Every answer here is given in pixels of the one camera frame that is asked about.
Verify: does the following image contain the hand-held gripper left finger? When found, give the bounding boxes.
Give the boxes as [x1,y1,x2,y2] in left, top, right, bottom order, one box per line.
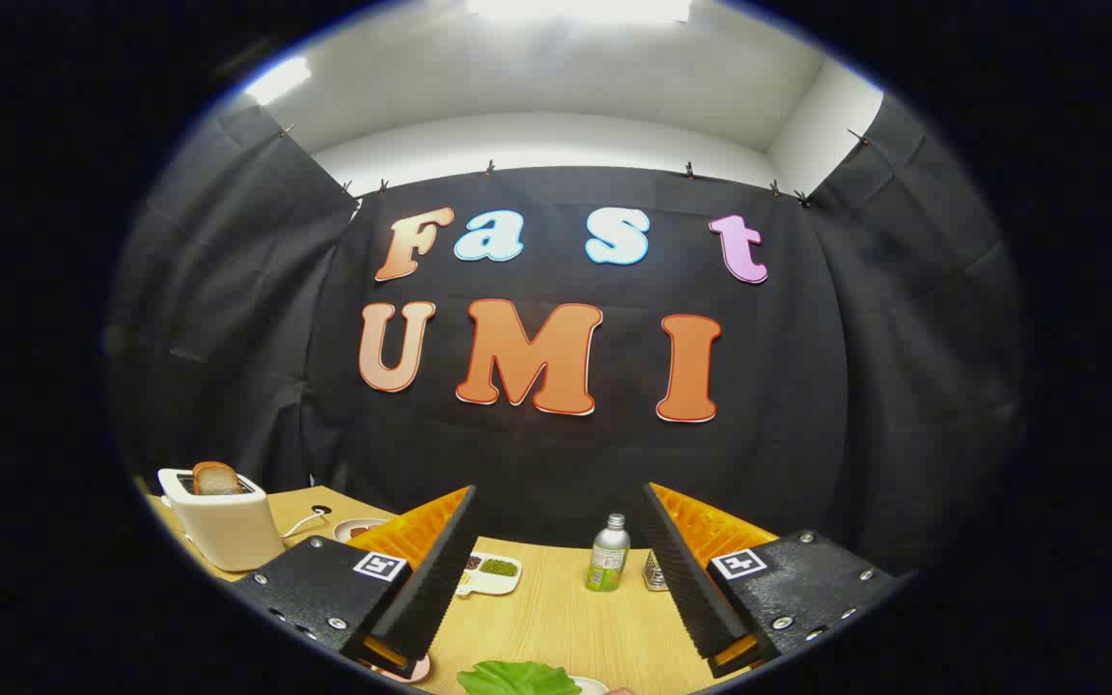
[233,485,480,681]

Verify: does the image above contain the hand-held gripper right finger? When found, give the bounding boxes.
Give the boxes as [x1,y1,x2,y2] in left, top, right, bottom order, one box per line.
[640,483,904,680]

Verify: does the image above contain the green lettuce leaf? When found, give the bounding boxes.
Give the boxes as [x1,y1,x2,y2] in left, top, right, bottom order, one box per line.
[457,660,583,695]

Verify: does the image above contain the toasted bread slice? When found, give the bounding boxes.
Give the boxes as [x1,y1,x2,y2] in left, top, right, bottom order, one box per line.
[192,461,243,496]

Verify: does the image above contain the white divided dish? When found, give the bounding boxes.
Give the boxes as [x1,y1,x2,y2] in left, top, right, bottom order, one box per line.
[455,551,523,597]

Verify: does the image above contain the pink plate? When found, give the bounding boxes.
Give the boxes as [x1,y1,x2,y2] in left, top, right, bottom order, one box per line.
[373,652,431,683]

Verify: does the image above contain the silver bottle green label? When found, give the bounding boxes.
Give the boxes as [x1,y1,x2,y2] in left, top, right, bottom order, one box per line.
[586,514,631,593]

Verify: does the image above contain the white toaster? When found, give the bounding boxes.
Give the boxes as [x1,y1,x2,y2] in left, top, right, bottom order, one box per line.
[157,468,287,572]

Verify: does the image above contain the ceiling light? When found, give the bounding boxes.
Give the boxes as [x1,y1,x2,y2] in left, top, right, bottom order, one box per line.
[464,0,692,25]
[242,56,314,107]

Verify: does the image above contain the white toaster cable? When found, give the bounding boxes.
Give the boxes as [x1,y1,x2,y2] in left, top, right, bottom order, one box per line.
[281,504,333,539]

